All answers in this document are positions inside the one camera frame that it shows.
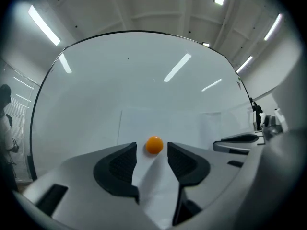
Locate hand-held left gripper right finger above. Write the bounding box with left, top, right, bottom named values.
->
left=167, top=141, right=251, bottom=227

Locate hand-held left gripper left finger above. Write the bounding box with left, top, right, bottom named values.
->
left=23, top=141, right=156, bottom=230

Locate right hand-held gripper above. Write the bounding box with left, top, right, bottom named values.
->
left=212, top=108, right=288, bottom=156

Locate orange ball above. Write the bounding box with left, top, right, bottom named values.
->
left=145, top=135, right=165, bottom=155

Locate white paper sheet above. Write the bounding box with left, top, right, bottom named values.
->
left=118, top=108, right=202, bottom=164

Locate black-framed whiteboard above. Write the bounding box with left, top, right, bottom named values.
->
left=29, top=30, right=259, bottom=181

